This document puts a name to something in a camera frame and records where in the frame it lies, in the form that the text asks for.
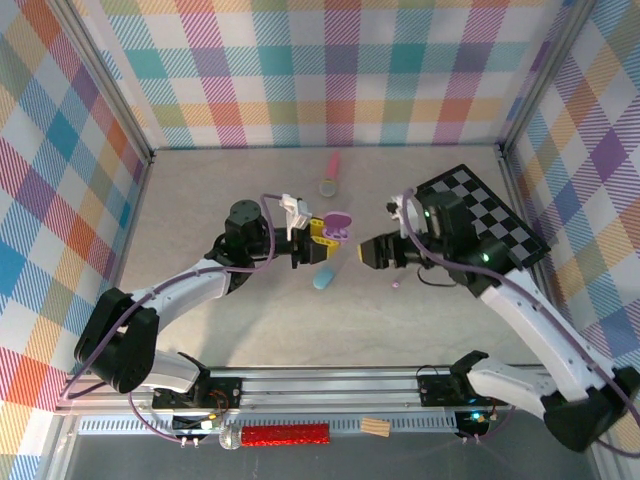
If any purple earbud charging case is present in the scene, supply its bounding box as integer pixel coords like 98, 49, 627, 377
322, 209, 352, 242

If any blue earbud charging case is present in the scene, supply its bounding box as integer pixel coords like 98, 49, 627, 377
312, 264, 339, 291

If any black grey checkerboard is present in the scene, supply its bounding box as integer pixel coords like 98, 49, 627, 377
415, 164, 552, 269

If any pink toy microphone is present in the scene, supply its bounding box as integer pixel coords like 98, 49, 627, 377
318, 151, 342, 199

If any small cork block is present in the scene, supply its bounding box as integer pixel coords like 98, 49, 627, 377
360, 417, 392, 438

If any red glitter microphone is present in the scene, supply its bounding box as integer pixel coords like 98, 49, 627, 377
218, 422, 331, 451

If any thin black cable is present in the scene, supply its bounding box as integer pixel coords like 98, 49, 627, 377
416, 266, 457, 290

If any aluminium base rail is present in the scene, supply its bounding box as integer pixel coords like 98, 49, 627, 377
54, 364, 551, 415

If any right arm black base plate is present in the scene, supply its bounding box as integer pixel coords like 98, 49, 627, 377
416, 367, 512, 409

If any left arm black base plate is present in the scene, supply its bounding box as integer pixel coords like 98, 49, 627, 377
151, 375, 245, 410

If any aluminium frame post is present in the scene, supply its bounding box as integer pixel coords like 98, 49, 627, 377
52, 0, 155, 166
497, 0, 599, 159

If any white slotted cable duct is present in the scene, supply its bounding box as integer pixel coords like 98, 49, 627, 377
78, 416, 460, 436

